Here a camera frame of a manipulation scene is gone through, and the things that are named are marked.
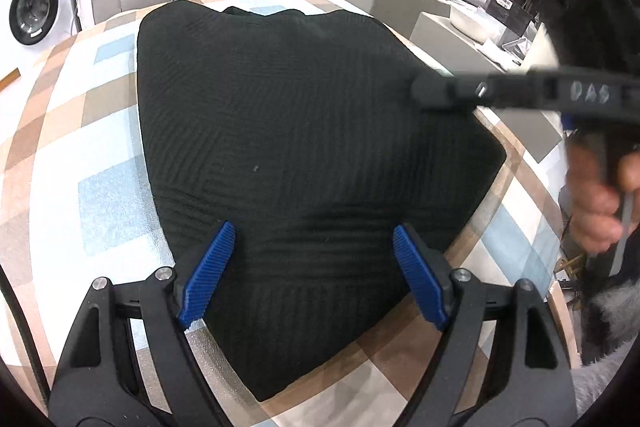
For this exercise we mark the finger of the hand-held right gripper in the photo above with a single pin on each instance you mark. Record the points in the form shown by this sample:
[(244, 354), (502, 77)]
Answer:
[(460, 89)]

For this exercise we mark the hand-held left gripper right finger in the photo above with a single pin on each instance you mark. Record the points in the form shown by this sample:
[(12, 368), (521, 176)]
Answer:
[(417, 274)]

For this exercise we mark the checkered beige blue mat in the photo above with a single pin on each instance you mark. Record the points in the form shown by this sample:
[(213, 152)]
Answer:
[(75, 132)]

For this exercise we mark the grey fluffy clothing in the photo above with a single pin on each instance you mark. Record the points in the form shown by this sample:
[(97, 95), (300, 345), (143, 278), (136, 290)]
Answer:
[(610, 327)]

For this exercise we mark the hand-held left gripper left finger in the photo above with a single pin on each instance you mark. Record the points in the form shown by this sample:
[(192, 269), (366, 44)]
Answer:
[(207, 272)]

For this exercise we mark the person's right hand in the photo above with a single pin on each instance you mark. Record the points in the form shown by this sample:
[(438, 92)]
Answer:
[(590, 207)]

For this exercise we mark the black labelled box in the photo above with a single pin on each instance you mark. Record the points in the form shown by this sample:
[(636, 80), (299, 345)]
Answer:
[(510, 7)]

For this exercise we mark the black knit sweater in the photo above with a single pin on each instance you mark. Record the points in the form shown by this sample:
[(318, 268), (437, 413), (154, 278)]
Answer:
[(300, 132)]

